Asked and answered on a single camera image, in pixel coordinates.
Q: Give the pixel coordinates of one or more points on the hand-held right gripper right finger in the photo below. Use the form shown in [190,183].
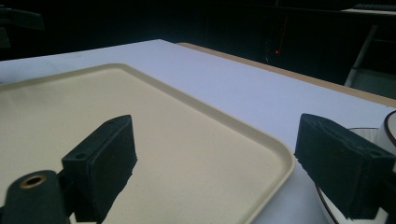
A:
[339,165]

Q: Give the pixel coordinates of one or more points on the metal stand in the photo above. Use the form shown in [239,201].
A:
[362,56]

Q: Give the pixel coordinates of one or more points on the dark device with red light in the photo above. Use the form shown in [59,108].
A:
[275,37]

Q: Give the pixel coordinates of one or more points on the beige plastic tray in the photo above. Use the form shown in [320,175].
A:
[193,155]

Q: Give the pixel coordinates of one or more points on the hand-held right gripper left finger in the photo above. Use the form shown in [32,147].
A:
[102,161]

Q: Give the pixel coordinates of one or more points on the white saucer with dark rim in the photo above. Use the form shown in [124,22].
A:
[330,211]

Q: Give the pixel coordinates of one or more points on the white cup with dark rim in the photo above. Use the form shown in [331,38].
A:
[387,130]

